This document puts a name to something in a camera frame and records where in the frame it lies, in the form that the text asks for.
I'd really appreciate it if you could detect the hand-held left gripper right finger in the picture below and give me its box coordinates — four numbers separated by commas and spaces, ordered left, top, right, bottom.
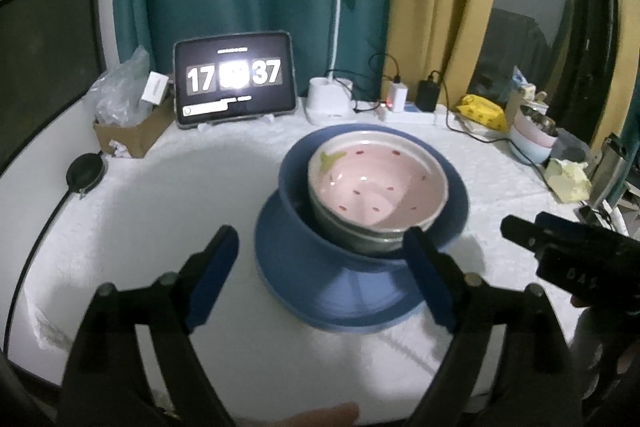
402, 227, 583, 427

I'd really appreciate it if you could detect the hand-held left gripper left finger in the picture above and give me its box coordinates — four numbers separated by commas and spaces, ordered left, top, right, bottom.
59, 224, 240, 427

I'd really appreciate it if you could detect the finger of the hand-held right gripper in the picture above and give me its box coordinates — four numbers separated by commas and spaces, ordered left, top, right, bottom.
501, 215, 548, 260
534, 212, 608, 235

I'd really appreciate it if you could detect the blue deep plate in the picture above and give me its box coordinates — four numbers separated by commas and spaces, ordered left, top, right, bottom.
254, 192, 471, 334

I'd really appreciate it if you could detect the cream bowl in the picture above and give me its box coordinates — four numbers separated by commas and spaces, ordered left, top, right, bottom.
307, 187, 436, 256

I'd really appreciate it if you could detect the pink strawberry bowl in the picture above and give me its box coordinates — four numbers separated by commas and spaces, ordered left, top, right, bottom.
306, 132, 449, 240

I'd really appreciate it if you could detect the person's right hand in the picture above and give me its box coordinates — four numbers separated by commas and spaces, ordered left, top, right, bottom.
570, 294, 640, 388

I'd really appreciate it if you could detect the person's left hand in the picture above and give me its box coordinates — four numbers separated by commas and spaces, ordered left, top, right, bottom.
270, 403, 360, 427

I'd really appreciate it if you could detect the crumpled yellow tissue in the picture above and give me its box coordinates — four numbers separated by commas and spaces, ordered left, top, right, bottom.
544, 157, 591, 202

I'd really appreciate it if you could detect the light blue bowl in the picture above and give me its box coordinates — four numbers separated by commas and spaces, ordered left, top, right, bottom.
509, 127, 553, 165

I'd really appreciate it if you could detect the steel thermos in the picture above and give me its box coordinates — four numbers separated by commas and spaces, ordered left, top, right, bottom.
590, 133, 633, 208

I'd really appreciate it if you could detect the grey cloth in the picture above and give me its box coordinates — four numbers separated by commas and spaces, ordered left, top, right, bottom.
550, 127, 593, 162

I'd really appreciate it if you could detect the small pink bowl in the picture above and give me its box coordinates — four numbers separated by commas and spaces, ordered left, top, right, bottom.
515, 107, 558, 148

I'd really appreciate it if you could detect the metal bowl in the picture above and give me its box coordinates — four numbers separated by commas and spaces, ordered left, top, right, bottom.
520, 104, 558, 138

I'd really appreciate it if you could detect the yellow wipes packet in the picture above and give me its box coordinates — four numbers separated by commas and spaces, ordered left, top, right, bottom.
455, 94, 508, 130

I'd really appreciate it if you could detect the blue white packet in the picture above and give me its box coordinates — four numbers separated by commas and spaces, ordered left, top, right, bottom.
511, 66, 533, 100

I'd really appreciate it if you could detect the white power strip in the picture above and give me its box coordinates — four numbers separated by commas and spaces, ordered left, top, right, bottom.
382, 102, 448, 125

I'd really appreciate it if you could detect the cardboard box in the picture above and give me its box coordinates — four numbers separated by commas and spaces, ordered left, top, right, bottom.
92, 99, 176, 158

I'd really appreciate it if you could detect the black charger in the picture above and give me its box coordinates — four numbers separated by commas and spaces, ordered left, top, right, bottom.
417, 77, 441, 112

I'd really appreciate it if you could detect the black round disc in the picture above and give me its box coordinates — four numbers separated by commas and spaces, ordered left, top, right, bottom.
66, 153, 107, 194

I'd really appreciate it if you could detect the narrow yellow curtain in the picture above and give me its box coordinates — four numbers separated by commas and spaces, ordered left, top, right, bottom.
590, 0, 640, 148

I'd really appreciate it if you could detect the white charger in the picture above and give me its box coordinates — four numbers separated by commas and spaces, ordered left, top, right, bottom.
389, 74, 408, 112

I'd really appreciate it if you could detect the small white box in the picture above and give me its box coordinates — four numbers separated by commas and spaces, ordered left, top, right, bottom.
141, 72, 170, 105

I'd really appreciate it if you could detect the tablet with clock display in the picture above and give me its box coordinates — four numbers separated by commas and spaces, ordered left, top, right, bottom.
172, 31, 300, 130

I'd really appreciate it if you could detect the black lamp cable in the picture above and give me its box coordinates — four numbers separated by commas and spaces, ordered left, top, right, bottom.
325, 69, 386, 114

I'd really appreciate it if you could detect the black disc cable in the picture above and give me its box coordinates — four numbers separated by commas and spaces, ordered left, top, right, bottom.
10, 187, 83, 358

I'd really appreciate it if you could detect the black white-charger cable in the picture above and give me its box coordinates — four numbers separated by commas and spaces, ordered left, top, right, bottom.
369, 53, 401, 82

